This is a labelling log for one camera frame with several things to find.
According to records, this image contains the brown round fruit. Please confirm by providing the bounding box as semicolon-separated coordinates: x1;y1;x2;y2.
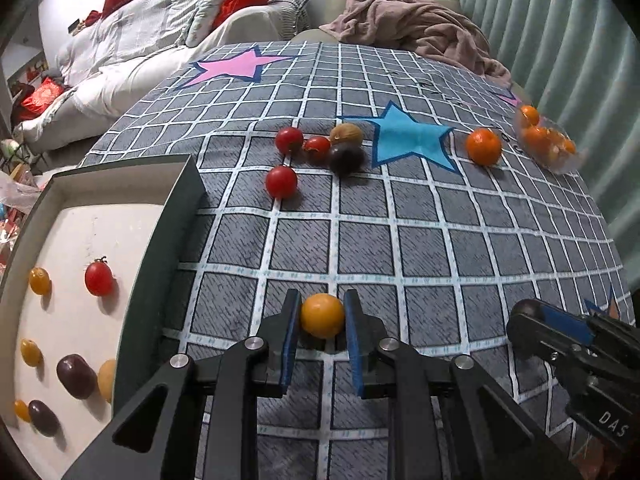
329;123;364;146

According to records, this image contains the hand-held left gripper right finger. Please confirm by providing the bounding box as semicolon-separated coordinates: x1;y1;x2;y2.
342;287;583;480

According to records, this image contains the white quilt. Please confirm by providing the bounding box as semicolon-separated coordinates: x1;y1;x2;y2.
15;0;301;153

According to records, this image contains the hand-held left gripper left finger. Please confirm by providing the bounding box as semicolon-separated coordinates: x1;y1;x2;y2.
62;287;303;480

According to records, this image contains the clear bag of oranges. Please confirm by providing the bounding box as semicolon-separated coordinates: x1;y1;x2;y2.
514;105;585;176

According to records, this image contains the grey checkered star-print cloth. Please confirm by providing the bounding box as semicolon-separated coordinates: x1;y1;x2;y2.
77;40;631;480

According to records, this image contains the grey striped pillow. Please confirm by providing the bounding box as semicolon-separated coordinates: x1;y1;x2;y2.
187;0;307;46

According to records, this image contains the pink blanket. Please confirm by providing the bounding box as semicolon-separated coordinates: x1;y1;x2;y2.
320;0;513;91

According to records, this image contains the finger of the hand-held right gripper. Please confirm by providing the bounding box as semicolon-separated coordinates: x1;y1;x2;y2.
542;304;622;347
506;299;566;361

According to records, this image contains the red cushion with gold pattern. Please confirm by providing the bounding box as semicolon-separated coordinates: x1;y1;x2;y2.
20;77;67;122

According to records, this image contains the dark purple plum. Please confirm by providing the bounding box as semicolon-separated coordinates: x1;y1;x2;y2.
328;143;366;177
56;354;97;401
28;400;62;437

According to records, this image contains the green tray with white inside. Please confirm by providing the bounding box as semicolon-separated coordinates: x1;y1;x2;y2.
0;154;207;480

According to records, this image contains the red cherry tomato with stem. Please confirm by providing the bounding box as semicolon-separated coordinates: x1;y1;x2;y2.
84;256;115;297

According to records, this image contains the tan round fruit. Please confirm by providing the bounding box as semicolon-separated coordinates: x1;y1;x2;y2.
97;358;117;404

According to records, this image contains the pale green curtain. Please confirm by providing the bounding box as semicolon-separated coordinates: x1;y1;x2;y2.
460;0;640;311

